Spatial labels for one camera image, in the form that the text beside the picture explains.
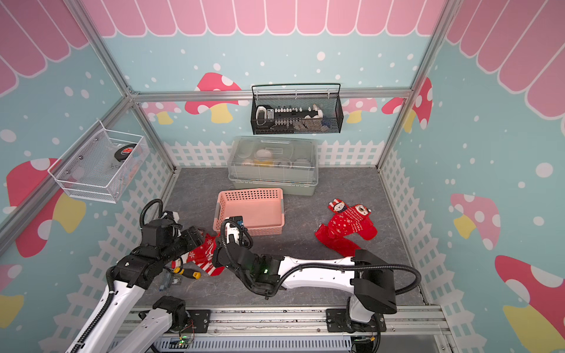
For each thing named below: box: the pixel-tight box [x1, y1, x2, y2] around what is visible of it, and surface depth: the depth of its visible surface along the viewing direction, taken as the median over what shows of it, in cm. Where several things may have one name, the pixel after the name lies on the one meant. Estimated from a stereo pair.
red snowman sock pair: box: [314, 198, 379, 257], surface depth 98 cm
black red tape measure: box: [114, 143, 138, 163], surface depth 80 cm
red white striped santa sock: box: [192, 258, 226, 277], surface depth 87 cm
